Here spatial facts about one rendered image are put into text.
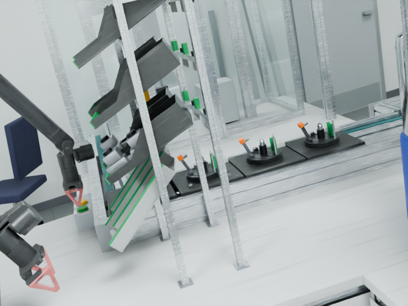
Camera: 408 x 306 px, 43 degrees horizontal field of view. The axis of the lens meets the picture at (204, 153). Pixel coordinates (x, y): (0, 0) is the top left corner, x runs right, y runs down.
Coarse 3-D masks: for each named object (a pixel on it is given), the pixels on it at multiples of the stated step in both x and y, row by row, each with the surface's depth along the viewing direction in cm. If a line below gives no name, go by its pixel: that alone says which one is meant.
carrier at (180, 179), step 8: (192, 168) 202; (208, 168) 198; (216, 168) 196; (232, 168) 199; (176, 176) 203; (184, 176) 201; (192, 176) 193; (208, 176) 191; (216, 176) 193; (232, 176) 191; (240, 176) 189; (176, 184) 195; (184, 184) 193; (192, 184) 191; (200, 184) 190; (208, 184) 188; (216, 184) 187; (184, 192) 185; (192, 192) 186
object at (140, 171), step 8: (144, 160) 167; (136, 168) 168; (144, 168) 155; (136, 176) 156; (144, 176) 156; (128, 184) 169; (136, 184) 156; (120, 192) 170; (128, 192) 157; (120, 200) 158; (128, 200) 158; (112, 208) 171; (120, 208) 158; (112, 216) 159; (112, 224) 159
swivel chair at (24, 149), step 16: (16, 128) 395; (32, 128) 419; (16, 144) 395; (32, 144) 419; (16, 160) 396; (32, 160) 419; (16, 176) 399; (32, 176) 426; (0, 192) 401; (16, 192) 392; (32, 192) 404
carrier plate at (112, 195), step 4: (168, 184) 197; (120, 188) 203; (168, 188) 192; (172, 188) 191; (108, 192) 201; (112, 192) 200; (116, 192) 199; (168, 192) 188; (172, 192) 187; (108, 196) 197; (112, 196) 196; (116, 196) 196; (172, 196) 184; (176, 196) 185; (108, 200) 193; (112, 200) 192; (160, 200) 184
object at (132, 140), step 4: (132, 132) 142; (136, 132) 143; (128, 136) 142; (132, 136) 142; (136, 136) 142; (128, 140) 142; (132, 140) 142; (136, 140) 142; (132, 144) 142; (132, 148) 143; (132, 152) 143
